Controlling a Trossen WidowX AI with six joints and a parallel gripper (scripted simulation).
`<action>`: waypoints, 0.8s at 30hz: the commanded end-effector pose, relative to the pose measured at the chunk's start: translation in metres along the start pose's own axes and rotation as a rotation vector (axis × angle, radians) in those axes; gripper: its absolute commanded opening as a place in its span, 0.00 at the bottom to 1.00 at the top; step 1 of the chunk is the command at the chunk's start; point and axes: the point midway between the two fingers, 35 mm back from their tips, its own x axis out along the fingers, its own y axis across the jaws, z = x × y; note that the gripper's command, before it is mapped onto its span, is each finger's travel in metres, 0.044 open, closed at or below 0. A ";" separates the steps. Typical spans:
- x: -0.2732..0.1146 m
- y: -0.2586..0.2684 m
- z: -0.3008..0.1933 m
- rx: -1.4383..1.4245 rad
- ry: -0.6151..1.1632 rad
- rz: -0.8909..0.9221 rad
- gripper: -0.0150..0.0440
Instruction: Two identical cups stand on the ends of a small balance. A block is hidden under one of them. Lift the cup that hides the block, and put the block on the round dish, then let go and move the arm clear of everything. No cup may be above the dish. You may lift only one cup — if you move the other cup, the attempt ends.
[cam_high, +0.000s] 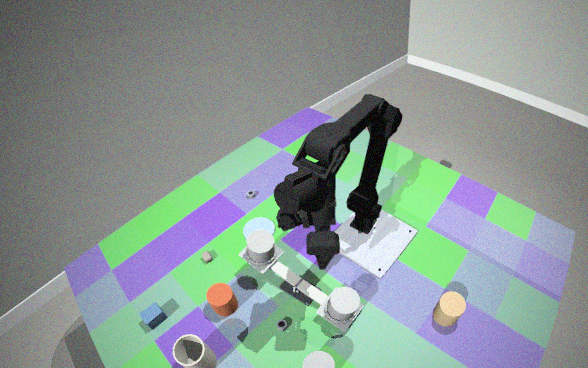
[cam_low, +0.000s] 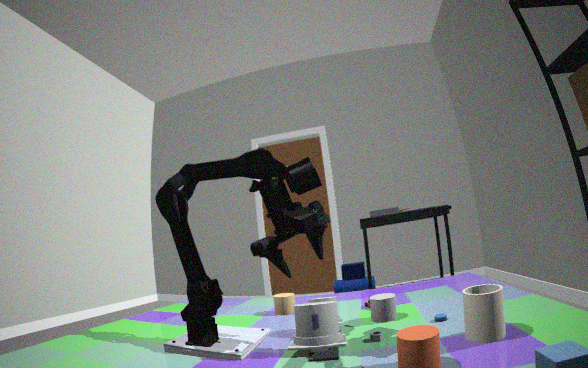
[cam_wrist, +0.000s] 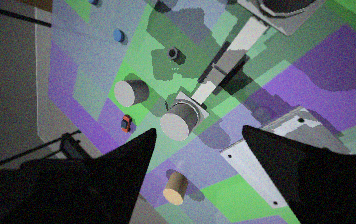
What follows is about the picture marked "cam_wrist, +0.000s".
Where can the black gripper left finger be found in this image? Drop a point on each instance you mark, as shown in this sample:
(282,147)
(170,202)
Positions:
(113,180)

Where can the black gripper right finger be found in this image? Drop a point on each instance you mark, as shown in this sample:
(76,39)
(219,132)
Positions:
(318,185)

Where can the tan cylinder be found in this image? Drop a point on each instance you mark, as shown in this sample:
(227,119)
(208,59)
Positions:
(176,188)

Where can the grey hex nut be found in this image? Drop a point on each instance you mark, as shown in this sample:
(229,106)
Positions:
(173,53)

